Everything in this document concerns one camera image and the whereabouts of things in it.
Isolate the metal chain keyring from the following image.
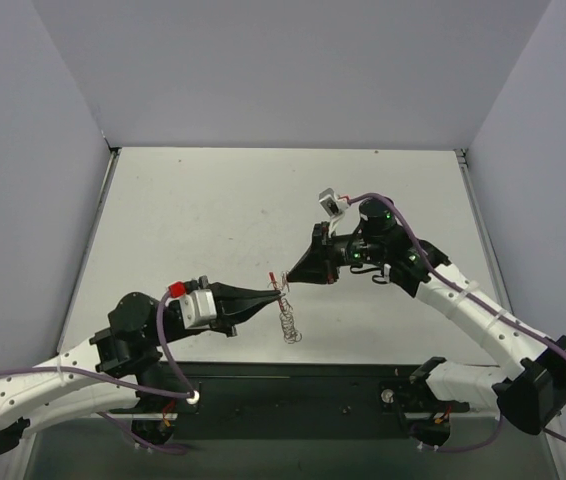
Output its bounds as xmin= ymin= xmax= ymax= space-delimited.
xmin=279 ymin=297 xmax=302 ymax=344

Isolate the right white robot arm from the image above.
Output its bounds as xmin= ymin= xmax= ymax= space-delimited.
xmin=286 ymin=189 xmax=566 ymax=435

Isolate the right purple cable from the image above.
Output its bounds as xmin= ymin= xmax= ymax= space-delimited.
xmin=345 ymin=192 xmax=566 ymax=406

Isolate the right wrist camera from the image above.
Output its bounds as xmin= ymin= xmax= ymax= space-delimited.
xmin=319 ymin=188 xmax=350 ymax=236

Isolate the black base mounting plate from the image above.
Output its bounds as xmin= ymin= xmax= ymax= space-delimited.
xmin=97 ymin=359 xmax=489 ymax=444

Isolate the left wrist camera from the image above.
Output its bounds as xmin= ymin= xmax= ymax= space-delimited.
xmin=178 ymin=289 xmax=217 ymax=330

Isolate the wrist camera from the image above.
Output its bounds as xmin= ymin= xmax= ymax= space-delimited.
xmin=178 ymin=289 xmax=217 ymax=330
xmin=319 ymin=188 xmax=350 ymax=236

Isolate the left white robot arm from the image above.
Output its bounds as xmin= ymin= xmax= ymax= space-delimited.
xmin=0 ymin=277 xmax=284 ymax=455

